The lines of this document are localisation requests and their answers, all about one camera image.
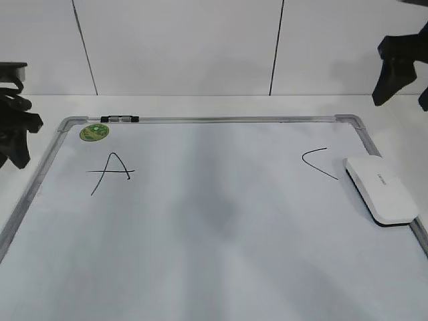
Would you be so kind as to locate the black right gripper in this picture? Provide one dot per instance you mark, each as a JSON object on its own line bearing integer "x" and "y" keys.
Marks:
{"x": 396, "y": 75}

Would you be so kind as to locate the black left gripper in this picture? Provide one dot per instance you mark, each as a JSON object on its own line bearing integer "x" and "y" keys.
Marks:
{"x": 14, "y": 141}

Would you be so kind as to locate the white whiteboard eraser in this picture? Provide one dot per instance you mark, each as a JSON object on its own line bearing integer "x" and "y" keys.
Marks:
{"x": 387, "y": 199}

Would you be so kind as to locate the white whiteboard with grey frame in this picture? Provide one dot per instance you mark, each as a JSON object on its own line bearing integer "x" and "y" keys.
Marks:
{"x": 241, "y": 218}

